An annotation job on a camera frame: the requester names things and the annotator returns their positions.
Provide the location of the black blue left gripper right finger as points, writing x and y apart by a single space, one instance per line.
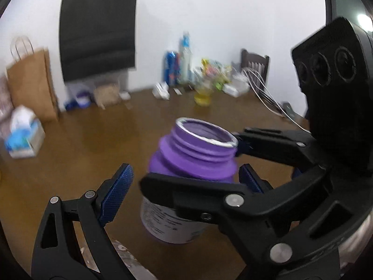
251 179

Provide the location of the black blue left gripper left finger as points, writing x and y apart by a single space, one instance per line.
57 253

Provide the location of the purple bottle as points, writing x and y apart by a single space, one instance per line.
194 149

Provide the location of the black paper bag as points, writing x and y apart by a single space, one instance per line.
96 37

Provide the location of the small blue white jar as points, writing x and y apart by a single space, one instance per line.
83 99

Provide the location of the blue drink can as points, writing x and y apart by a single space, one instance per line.
171 68

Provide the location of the clear jar of grains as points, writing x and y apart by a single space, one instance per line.
107 95

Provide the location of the glass of yellow drink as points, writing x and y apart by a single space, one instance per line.
203 93

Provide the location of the clear tall bottle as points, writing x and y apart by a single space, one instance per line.
185 59

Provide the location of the brown paper bag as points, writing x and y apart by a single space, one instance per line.
29 80

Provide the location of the dark wooden chair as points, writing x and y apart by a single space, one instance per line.
256 62

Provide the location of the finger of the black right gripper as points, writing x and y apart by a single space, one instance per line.
294 148
226 205

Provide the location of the blue tissue box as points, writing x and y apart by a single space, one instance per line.
26 134

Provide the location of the colourful snack packets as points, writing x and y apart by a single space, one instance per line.
210 70

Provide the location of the crumpled white tissue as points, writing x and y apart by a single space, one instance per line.
161 91

